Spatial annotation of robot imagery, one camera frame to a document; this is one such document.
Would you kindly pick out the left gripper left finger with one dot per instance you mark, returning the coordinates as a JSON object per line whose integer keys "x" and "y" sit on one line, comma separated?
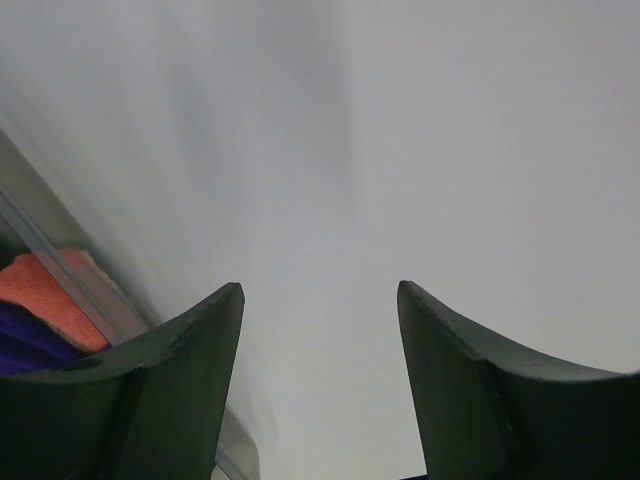
{"x": 149, "y": 408}

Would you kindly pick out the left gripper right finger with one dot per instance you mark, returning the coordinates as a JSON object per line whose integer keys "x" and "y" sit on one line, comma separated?
{"x": 488, "y": 407}

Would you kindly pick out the purple towel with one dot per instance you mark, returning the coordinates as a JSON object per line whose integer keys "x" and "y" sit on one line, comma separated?
{"x": 29, "y": 345}

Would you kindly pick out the orange towel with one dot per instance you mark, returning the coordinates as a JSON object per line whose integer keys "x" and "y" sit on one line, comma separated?
{"x": 26, "y": 282}

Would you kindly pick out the clear plastic bin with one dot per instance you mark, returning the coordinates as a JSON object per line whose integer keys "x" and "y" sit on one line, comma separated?
{"x": 34, "y": 221}

